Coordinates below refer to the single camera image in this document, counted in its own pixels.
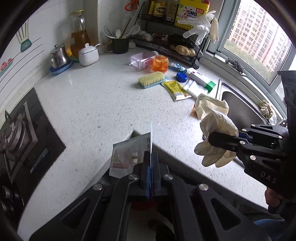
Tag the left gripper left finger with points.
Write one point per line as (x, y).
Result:
(147, 173)

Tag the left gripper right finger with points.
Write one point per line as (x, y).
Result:
(156, 176)

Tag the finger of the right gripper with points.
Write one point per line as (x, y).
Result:
(231, 146)
(216, 138)

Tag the grey foil sachet packet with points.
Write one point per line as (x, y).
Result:
(128, 153)

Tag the cream rubber glove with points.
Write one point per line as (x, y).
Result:
(213, 114)

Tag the blue plastic wrapper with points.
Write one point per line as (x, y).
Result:
(177, 67)

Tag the operator right hand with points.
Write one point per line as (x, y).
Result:
(272, 198)

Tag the stainless steel sink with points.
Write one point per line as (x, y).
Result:
(242, 111)

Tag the crumpled rag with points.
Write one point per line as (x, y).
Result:
(267, 111)

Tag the white paper packet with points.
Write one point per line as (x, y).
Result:
(194, 89)

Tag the white green box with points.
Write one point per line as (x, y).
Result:
(201, 79)

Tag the yellow snack packet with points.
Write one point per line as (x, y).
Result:
(175, 90)

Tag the blue bottle cap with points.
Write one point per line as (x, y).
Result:
(181, 77)

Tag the grey scouring pad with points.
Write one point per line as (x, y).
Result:
(235, 64)

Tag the blue scrub brush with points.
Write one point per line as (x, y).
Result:
(152, 79)

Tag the orange plastic cup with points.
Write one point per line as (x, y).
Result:
(160, 64)

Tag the bread loaf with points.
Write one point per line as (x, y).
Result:
(183, 50)

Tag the cream hanging glove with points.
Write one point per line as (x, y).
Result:
(213, 34)

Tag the pink soap dispenser bottle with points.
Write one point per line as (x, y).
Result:
(142, 60)

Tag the translucent hanging glove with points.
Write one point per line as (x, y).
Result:
(201, 26)

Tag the black gas stove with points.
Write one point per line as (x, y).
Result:
(29, 147)

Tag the garlic bulbs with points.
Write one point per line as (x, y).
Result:
(144, 35)

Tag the dark utensil cup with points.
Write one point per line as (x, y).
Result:
(118, 46)

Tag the white sugar bowl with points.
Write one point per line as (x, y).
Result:
(89, 54)

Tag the yellow detergent bag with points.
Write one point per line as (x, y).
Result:
(192, 9)

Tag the blue saucer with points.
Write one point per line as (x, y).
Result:
(57, 71)

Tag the steel teapot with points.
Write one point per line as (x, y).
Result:
(59, 56)

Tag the glass oil bottle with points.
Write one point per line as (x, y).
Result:
(79, 36)

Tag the orange scissors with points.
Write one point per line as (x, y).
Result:
(132, 5)

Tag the black wire rack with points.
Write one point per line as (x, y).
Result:
(167, 35)

